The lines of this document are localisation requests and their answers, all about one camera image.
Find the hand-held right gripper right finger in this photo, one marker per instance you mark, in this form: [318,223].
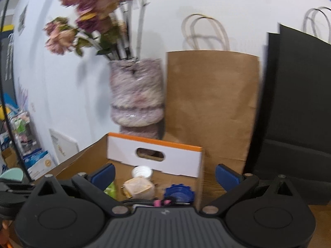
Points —
[227,177]

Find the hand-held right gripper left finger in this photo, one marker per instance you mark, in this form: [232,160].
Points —
[103,175]

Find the green packet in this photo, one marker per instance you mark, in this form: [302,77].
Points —
[110,191]

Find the cream and yellow cube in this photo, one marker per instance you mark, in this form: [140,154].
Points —
[138,187]

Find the white tape roll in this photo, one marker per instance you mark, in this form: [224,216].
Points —
[142,171]

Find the blue plastic cap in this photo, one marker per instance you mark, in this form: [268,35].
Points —
[178,193]

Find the cardboard box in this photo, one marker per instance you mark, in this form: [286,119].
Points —
[178,160]

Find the green plastic basin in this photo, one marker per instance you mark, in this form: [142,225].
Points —
[13,173]

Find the white bag with green print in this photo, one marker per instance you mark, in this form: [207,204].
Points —
[38,162]

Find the brown paper bag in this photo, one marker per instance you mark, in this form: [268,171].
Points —
[212,95]

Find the purple mottled vase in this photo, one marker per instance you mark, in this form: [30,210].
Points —
[137,95]

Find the black paper bag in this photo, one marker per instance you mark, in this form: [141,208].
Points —
[297,108]

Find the dried flower bouquet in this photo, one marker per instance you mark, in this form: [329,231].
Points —
[90,2]

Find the purple wall sticker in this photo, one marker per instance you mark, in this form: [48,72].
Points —
[23,93]

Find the wall poster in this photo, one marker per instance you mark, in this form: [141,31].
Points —
[22,20]

